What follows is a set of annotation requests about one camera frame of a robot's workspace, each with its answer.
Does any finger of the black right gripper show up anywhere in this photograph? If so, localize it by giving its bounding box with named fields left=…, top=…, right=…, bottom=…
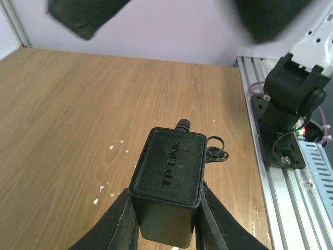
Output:
left=47, top=0, right=129, bottom=41
left=232, top=0, right=311, bottom=44

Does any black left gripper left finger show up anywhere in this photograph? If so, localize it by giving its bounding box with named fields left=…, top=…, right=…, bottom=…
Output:
left=70, top=189, right=138, bottom=250

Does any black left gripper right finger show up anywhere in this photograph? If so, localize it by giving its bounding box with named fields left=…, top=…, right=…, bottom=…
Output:
left=195, top=183, right=267, bottom=250

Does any black wall adapter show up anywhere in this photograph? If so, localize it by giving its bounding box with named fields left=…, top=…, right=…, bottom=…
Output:
left=129, top=119, right=207, bottom=248

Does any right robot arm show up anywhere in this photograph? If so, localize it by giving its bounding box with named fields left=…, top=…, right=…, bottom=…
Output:
left=47, top=1, right=332, bottom=133

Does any black adapter cable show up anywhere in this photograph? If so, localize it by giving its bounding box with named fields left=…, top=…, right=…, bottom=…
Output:
left=204, top=135, right=230, bottom=165

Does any aluminium front rail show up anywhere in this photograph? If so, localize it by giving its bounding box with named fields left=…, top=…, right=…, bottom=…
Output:
left=236, top=56, right=332, bottom=249

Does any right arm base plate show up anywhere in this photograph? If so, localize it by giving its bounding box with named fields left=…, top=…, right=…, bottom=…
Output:
left=250, top=96, right=305, bottom=170

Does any slotted cable duct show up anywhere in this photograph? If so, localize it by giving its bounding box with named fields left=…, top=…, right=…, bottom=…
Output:
left=299, top=141, right=332, bottom=214

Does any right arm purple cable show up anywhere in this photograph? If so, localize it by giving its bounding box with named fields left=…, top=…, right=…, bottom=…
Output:
left=249, top=80, right=333, bottom=144

